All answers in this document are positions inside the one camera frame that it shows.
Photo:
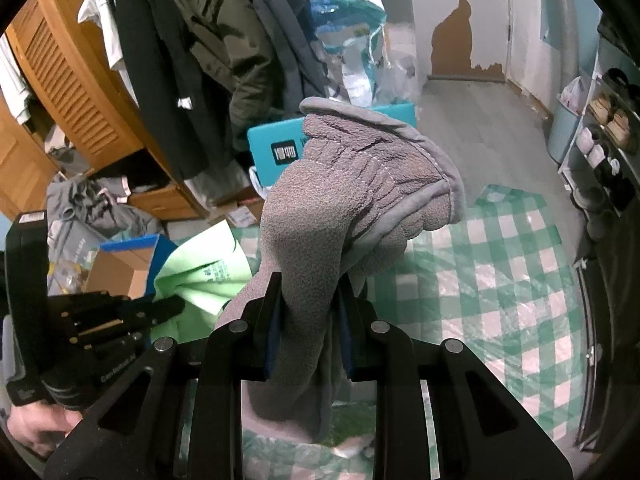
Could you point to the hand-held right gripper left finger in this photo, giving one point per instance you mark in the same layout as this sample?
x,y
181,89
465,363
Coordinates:
x,y
271,345

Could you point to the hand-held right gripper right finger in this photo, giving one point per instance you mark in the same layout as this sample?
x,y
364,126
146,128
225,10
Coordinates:
x,y
345,340

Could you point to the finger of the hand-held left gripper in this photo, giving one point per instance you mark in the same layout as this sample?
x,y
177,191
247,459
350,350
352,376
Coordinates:
x,y
132,334
160,307

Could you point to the light green cloth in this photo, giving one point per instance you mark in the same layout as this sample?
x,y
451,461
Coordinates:
x,y
200,280

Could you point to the grey fuzzy sock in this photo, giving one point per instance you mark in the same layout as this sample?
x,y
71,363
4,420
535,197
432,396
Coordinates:
x,y
310,210

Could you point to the person's left hand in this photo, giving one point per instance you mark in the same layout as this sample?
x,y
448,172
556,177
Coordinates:
x,y
35,425

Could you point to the cardboard box with blue top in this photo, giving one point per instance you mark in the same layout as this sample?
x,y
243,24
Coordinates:
x,y
120,270

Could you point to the grey printed packet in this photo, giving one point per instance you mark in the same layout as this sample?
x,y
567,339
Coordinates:
x,y
72,255

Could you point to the grey clothes pile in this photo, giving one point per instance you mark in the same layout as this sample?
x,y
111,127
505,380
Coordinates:
x,y
85,200

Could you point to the flat cardboard boxes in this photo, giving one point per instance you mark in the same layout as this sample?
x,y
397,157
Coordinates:
x,y
240,210

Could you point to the green white checkered tablecloth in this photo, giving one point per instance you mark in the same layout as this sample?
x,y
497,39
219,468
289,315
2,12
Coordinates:
x,y
500,310

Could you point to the teal box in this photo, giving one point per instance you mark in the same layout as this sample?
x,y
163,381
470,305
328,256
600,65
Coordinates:
x,y
270,140

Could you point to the white hanging garment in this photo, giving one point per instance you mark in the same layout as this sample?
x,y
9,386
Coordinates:
x,y
12,85

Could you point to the wooden louvered wardrobe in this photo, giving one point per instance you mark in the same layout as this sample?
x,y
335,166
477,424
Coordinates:
x,y
65,75

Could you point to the black hanging coat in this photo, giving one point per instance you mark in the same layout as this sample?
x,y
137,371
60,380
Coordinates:
x,y
150,60

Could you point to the white hanging shirt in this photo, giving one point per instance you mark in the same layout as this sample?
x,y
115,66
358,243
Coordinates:
x,y
107,35

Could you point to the olive hanging jacket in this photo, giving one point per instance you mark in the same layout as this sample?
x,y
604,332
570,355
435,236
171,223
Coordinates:
x,y
220,35

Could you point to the clear plastic bag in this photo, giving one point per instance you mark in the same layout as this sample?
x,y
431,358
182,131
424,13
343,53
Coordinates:
x,y
402,65

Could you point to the shoe rack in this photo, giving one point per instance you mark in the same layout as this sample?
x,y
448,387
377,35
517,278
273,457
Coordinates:
x,y
600,200

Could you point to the blue white plastic bag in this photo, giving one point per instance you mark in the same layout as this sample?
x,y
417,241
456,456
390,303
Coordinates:
x,y
345,40

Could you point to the light blue bin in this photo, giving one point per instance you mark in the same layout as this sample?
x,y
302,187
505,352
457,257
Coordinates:
x,y
562,132

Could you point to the grey hanging hoodie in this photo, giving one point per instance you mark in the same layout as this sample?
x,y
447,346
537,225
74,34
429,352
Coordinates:
x,y
280,20

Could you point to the pair of white shoes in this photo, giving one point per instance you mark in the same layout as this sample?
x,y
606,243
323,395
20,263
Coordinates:
x,y
592,146

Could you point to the pair of black shoes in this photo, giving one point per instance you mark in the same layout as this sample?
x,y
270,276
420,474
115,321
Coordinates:
x,y
617,177

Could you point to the pair of tan shoes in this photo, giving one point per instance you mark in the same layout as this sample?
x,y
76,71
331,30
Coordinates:
x,y
612,116

